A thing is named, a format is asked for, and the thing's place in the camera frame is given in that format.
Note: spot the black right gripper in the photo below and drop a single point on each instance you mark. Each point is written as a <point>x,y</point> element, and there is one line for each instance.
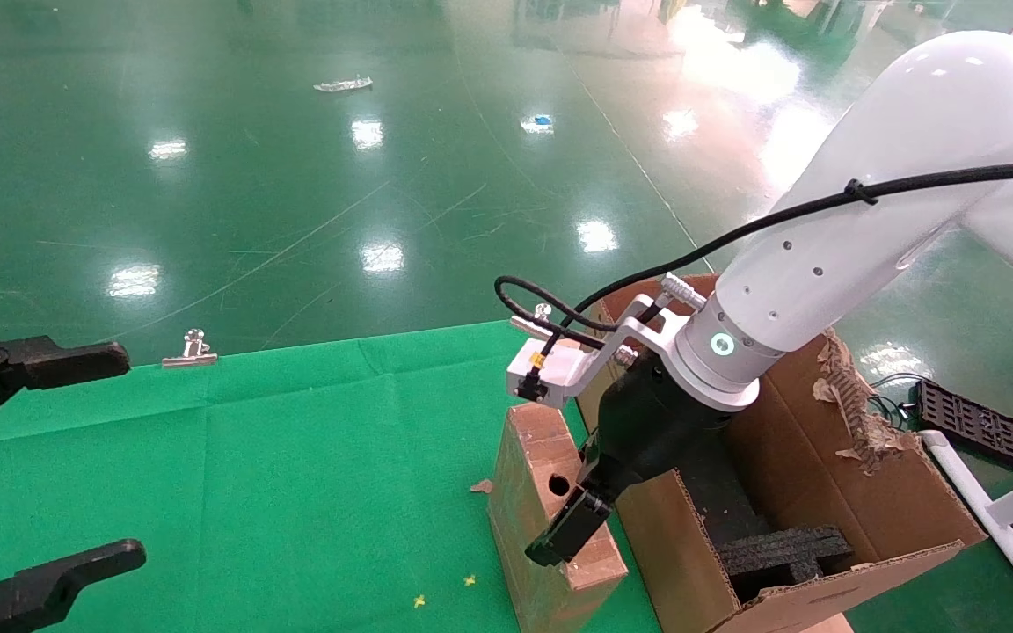
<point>647,422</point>

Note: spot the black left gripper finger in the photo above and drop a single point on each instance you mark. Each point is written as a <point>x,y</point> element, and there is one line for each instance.
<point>58,576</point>
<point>67,360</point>

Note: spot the small brown cardboard box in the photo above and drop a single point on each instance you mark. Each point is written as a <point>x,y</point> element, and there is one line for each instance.
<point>528,448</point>

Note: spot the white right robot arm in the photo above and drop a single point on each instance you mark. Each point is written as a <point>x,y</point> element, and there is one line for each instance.
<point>911,114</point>

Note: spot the small cardboard scrap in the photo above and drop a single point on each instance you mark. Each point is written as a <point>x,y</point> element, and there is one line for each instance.
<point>482,486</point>

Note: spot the large open cardboard carton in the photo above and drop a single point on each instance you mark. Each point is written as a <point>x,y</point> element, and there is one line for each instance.
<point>823,466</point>

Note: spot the silver binder clip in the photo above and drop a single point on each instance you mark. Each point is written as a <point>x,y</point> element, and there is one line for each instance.
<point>542,311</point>
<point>190,359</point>

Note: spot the black foam base sheet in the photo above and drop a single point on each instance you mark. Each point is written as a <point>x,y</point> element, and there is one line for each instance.
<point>726,492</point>

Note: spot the green table cloth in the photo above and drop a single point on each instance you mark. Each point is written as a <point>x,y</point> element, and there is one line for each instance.
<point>251,492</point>

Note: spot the black plastic grid tray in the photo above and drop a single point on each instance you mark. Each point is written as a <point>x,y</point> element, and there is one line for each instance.
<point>981,426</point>

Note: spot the white pipe frame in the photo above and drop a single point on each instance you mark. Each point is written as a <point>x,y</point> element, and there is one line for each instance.
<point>999,519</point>

